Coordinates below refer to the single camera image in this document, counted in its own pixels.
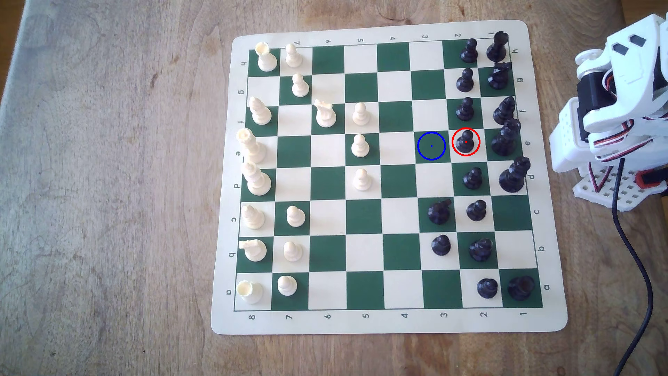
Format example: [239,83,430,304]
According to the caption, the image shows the thick black cable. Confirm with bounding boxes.
[612,157,654,376]

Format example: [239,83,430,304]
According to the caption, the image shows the black queen chess piece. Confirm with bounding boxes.
[498,156,531,194]

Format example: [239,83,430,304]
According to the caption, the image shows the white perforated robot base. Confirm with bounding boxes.
[573,166,668,211]

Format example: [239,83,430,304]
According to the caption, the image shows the white bishop chess piece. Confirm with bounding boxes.
[247,96,273,126]
[240,205,266,230]

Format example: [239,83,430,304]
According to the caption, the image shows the black king chess piece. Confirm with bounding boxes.
[491,118,522,157]

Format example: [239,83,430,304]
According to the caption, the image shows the white king chess piece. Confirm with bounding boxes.
[236,128,267,165]

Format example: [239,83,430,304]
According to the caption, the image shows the white queen chess piece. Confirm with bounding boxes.
[240,161,272,197]

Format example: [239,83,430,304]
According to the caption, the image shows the black rook chess piece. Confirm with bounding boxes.
[486,31,510,63]
[507,275,536,301]

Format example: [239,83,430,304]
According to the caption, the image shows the black knight chess piece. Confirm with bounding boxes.
[427,198,453,226]
[487,61,513,91]

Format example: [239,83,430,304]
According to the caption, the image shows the white rook chess piece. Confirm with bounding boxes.
[236,280,264,305]
[254,42,279,73]

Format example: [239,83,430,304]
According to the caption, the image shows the green and cream chess mat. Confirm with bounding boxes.
[211,20,568,335]

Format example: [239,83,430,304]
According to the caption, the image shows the black bishop chess piece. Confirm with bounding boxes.
[493,95,517,126]
[468,238,494,263]

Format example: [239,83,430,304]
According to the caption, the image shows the white knight chess piece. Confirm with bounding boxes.
[238,238,268,263]
[313,100,338,128]

